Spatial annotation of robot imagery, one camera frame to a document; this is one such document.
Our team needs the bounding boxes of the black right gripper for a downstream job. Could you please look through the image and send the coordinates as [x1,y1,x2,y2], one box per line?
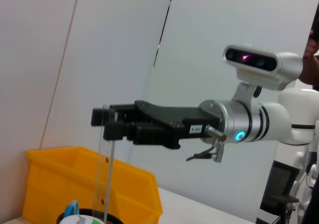
[91,100,221,150]

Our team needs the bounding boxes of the clear plastic ruler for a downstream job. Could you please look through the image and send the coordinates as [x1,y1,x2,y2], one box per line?
[92,104,116,223]

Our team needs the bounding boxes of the blue scissors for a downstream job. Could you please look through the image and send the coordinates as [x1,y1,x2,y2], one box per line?
[64,200,80,219]

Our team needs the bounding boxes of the clear water bottle green label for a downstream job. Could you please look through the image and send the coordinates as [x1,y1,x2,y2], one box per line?
[58,214,108,224]

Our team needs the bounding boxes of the black mesh pen cup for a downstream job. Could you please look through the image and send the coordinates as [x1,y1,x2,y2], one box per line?
[56,208,125,224]

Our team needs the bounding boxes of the yellow plastic bin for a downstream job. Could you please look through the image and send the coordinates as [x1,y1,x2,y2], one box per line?
[26,146,164,224]

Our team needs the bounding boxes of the black office chair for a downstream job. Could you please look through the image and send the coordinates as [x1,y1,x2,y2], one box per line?
[256,160,300,224]

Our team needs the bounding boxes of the white humanoid robot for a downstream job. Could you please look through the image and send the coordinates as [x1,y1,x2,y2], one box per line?
[291,119,319,212]

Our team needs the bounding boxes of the person in dark clothes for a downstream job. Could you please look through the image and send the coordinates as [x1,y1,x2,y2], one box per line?
[298,8,319,92]

